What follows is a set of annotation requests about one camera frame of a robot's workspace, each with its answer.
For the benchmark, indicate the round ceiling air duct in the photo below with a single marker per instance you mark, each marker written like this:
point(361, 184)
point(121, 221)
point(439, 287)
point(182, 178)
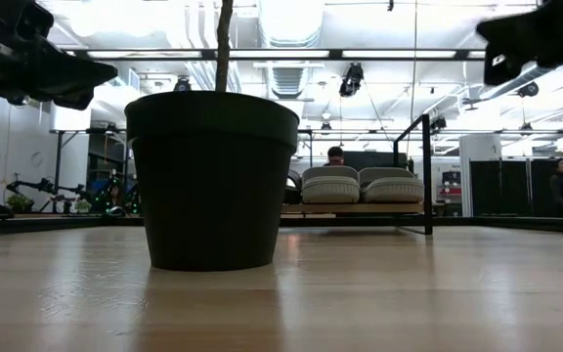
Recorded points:
point(291, 24)

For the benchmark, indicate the small potted plant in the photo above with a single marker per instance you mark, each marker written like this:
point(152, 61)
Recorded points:
point(18, 203)
point(83, 206)

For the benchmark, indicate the black partition panels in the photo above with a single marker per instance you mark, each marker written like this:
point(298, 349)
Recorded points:
point(506, 190)

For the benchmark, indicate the white square pillar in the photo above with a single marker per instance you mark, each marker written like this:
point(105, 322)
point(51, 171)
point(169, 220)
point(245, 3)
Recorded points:
point(479, 146)

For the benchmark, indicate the wooden shelf with black frame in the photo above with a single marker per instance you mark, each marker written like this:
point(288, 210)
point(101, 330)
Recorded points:
point(355, 208)

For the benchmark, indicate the black ceiling spotlight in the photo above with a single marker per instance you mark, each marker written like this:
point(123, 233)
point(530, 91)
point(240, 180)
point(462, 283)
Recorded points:
point(182, 85)
point(528, 89)

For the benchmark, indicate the black computer monitor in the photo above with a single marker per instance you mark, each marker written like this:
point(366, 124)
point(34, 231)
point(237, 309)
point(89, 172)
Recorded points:
point(369, 159)

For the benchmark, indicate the large black flower pot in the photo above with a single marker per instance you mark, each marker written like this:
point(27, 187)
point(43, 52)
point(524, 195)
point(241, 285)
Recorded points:
point(213, 195)

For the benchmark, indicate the black bar with light strips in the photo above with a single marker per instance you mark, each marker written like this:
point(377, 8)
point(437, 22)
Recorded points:
point(335, 54)

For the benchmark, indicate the black overhead rig camera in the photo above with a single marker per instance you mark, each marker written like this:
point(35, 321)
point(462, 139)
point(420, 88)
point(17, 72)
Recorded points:
point(350, 83)

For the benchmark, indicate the black background robot arm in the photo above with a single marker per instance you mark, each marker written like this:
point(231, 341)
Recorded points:
point(42, 186)

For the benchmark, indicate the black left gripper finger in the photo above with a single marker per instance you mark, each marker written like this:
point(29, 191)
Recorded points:
point(76, 101)
point(76, 73)

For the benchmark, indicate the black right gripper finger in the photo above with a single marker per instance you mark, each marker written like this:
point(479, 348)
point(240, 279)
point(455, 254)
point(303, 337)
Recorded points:
point(521, 31)
point(511, 61)

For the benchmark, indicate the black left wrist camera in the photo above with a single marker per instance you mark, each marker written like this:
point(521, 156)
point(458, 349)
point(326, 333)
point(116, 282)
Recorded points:
point(34, 19)

